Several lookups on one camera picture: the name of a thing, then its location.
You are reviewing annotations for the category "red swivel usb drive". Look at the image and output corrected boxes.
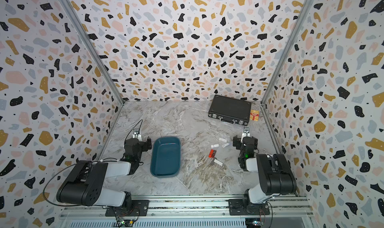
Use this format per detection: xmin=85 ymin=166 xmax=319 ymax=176
xmin=209 ymin=150 xmax=217 ymax=159

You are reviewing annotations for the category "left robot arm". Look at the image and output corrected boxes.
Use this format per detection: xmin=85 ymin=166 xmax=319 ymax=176
xmin=56 ymin=138 xmax=152 ymax=210

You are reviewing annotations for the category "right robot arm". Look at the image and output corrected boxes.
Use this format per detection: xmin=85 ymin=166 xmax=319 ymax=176
xmin=233 ymin=136 xmax=297 ymax=207

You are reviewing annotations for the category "small yellow red box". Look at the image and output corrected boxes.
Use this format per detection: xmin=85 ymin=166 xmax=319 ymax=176
xmin=250 ymin=109 xmax=260 ymax=122

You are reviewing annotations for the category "teal plastic storage box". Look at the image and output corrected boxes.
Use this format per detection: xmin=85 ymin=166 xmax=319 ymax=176
xmin=150 ymin=137 xmax=181 ymax=179

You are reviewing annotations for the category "black briefcase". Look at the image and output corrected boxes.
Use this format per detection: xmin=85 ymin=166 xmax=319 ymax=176
xmin=208 ymin=94 xmax=252 ymax=126

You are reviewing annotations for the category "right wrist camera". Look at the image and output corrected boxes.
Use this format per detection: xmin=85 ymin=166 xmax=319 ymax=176
xmin=242 ymin=127 xmax=250 ymax=138

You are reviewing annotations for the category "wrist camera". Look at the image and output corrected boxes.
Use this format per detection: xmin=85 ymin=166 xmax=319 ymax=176
xmin=242 ymin=127 xmax=250 ymax=138
xmin=133 ymin=129 xmax=142 ymax=142

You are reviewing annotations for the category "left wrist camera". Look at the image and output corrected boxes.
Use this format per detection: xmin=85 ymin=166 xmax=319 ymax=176
xmin=133 ymin=129 xmax=142 ymax=142

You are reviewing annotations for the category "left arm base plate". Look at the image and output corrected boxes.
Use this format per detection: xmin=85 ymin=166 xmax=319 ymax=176
xmin=105 ymin=200 xmax=150 ymax=218

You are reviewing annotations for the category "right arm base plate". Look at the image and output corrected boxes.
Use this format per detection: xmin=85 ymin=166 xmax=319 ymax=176
xmin=228 ymin=199 xmax=270 ymax=216

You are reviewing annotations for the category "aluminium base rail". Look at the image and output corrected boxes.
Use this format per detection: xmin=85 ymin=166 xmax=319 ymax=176
xmin=58 ymin=195 xmax=318 ymax=228

